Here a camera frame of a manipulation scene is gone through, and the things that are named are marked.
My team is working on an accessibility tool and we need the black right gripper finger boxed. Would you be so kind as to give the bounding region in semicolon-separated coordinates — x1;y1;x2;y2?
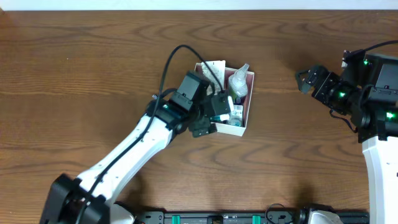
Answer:
295;70;313;93
308;65;328;78

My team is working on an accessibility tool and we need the teal toothpaste tube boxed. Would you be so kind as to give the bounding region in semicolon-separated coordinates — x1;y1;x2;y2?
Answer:
210;114;230;123

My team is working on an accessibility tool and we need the green soap box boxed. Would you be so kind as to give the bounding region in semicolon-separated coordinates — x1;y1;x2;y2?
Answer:
228;105;244;127

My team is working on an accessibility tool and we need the white cream tube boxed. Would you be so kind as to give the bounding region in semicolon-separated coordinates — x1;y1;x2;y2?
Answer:
201;60;226;95

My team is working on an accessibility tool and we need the clear pump bottle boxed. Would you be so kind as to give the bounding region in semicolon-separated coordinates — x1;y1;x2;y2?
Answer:
228;63;249;105

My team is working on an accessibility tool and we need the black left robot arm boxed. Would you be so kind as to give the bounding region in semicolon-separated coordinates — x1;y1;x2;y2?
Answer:
40;71;219;224

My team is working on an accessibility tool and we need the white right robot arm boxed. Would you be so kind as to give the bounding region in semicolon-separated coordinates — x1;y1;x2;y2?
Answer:
295;49;397;223

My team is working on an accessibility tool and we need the white cardboard box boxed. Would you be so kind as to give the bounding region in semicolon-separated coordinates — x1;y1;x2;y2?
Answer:
194;63;255;136

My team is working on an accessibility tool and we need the black mounting rail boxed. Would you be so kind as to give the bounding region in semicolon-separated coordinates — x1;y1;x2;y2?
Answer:
135;203;370;224

